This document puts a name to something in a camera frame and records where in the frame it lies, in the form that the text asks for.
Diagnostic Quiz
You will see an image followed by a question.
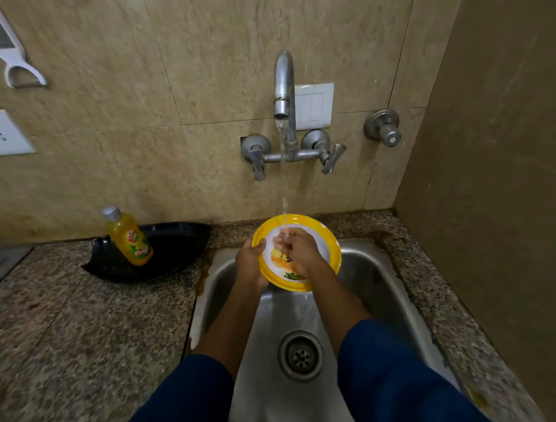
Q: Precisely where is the person's right hand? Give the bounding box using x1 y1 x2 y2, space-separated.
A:
273 227 327 279

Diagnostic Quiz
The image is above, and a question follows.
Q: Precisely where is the person's left hand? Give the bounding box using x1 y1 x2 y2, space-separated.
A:
235 238 270 293

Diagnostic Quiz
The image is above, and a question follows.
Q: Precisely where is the yellow rimmed plate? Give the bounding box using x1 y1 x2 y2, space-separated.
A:
251 213 343 293

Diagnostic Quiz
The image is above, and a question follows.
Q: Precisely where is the person's left forearm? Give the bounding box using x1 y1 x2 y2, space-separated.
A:
130 282 268 422

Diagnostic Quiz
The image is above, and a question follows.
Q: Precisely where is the yellow dish soap bottle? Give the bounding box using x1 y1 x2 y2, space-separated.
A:
101 205 154 267

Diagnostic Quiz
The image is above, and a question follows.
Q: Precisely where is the black leaf-shaped tray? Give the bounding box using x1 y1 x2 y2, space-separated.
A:
81 221 213 284

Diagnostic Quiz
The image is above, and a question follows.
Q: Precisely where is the stainless steel sink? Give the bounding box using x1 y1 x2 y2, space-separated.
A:
186 237 461 422

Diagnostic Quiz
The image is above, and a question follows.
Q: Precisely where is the steel sink drain strainer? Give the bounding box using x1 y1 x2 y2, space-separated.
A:
277 330 325 383

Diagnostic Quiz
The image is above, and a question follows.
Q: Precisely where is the grey drying mat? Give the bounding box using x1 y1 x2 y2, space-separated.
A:
0 246 34 281

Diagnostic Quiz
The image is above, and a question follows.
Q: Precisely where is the white power socket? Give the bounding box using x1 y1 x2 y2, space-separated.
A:
0 108 36 157

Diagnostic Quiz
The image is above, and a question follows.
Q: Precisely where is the white hanging peeler grater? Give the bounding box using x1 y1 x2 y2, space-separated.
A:
0 10 47 89

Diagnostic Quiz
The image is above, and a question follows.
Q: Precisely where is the white switch plate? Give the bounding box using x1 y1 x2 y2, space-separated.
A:
294 83 335 131

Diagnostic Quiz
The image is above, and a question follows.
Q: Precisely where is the steel wall valve knob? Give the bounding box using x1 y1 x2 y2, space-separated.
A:
364 109 403 148

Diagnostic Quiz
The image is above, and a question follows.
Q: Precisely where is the steel wall faucet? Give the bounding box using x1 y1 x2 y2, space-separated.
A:
240 50 348 182

